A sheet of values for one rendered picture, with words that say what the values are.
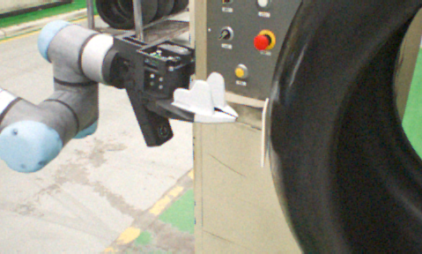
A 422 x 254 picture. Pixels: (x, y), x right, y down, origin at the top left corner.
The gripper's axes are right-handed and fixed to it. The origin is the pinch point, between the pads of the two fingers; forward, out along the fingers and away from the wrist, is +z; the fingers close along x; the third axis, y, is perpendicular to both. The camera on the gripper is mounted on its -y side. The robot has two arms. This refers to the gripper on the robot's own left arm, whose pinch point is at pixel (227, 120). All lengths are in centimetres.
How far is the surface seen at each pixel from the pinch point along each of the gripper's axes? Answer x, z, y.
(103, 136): 131, -159, -132
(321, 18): -11.1, 12.6, 19.5
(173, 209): 92, -69, -121
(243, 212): 49, -14, -60
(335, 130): -11.7, 16.4, 10.5
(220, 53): 54, -32, -14
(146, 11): 262, -232, -84
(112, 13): 273, -286, -101
